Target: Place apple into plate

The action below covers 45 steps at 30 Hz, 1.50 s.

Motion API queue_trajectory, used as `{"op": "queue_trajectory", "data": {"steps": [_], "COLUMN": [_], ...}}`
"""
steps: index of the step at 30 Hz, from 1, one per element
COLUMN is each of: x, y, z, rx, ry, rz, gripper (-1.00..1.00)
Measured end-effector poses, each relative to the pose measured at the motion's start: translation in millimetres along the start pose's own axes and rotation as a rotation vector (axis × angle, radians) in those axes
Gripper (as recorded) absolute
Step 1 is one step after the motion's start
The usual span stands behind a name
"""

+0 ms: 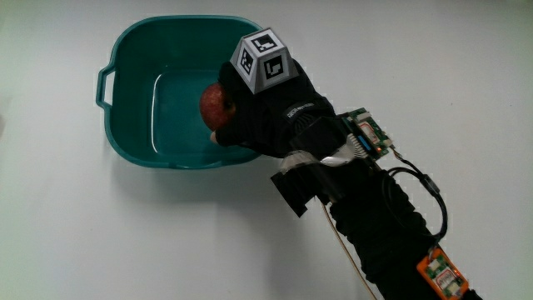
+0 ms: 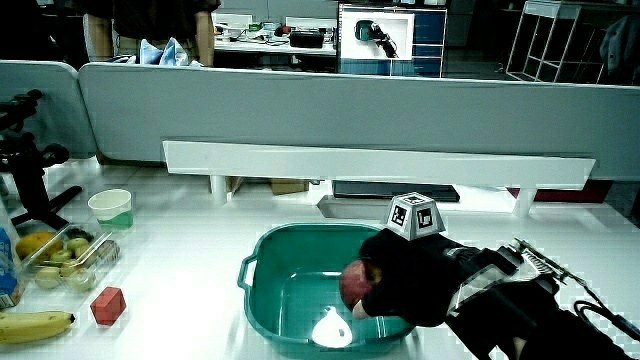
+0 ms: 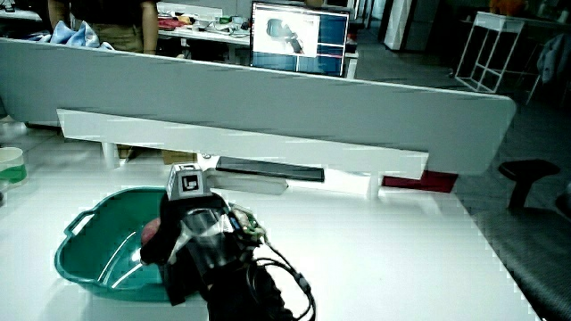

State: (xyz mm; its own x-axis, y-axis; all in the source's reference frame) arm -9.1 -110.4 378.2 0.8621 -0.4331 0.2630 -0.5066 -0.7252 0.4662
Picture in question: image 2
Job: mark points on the hanging grey jacket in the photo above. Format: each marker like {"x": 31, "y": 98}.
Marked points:
{"x": 620, "y": 42}

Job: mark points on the red block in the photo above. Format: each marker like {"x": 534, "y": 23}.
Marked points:
{"x": 107, "y": 306}

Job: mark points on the green plastic basin plate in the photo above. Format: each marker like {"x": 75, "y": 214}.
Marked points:
{"x": 292, "y": 300}

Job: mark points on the brown cardboard box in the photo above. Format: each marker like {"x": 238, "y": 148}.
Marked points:
{"x": 289, "y": 186}

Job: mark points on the clear plastic fruit box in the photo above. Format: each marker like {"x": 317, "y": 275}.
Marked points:
{"x": 75, "y": 260}

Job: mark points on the grey flat tray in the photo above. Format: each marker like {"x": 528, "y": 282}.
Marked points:
{"x": 350, "y": 207}

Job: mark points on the orange fruit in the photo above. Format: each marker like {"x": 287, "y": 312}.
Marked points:
{"x": 34, "y": 243}

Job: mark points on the white metal rack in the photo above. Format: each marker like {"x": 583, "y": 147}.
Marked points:
{"x": 545, "y": 37}

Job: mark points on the person's right hand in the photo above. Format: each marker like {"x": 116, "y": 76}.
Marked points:
{"x": 415, "y": 280}

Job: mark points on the cluttered white desk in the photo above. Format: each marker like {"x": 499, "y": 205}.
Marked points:
{"x": 270, "y": 46}

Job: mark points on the black box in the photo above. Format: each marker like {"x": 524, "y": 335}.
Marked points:
{"x": 306, "y": 39}

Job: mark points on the white and green paper cup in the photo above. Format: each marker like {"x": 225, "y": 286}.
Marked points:
{"x": 112, "y": 207}

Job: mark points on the small grey partition panel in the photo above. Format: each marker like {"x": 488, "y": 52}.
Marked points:
{"x": 40, "y": 100}

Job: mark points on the black keyboard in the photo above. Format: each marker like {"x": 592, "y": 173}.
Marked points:
{"x": 390, "y": 190}

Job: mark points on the light blue cloth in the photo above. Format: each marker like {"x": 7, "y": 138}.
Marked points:
{"x": 170, "y": 52}

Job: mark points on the large grey partition panel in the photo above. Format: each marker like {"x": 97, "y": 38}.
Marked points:
{"x": 350, "y": 110}

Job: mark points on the computer monitor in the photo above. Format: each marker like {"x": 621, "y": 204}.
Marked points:
{"x": 429, "y": 30}

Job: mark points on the red apple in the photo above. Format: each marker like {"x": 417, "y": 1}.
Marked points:
{"x": 354, "y": 284}

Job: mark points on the white desk shelf riser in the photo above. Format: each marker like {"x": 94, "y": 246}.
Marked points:
{"x": 370, "y": 165}

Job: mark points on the blue labelled bottle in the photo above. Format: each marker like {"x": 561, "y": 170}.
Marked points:
{"x": 6, "y": 280}

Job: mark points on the yellow banana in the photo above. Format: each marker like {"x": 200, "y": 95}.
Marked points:
{"x": 30, "y": 326}

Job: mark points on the black camera tripod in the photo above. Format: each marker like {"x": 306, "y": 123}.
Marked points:
{"x": 27, "y": 175}

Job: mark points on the dark red flat box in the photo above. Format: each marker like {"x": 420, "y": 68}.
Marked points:
{"x": 575, "y": 192}

